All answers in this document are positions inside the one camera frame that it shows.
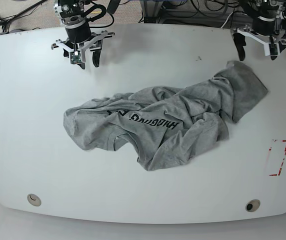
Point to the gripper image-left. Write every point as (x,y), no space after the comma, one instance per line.
(82,39)

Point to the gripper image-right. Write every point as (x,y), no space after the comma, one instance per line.
(263,30)

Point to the grey printed T-shirt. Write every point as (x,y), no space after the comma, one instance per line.
(167,126)

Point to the black cylinder object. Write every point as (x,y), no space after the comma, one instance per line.
(113,6)

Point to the red tape rectangle marking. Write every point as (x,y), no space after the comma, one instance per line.
(276,157)

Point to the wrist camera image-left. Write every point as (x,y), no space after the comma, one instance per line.
(75,58)

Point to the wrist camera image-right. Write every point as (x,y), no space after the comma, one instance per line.
(271,49)

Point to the aluminium frame base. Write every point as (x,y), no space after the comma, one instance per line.
(150,10)

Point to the left table cable grommet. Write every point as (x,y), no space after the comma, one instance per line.
(34,200)

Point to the table cable grommet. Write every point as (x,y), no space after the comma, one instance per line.
(252,205)
(34,200)

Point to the right table cable grommet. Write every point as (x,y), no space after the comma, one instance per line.
(252,205)

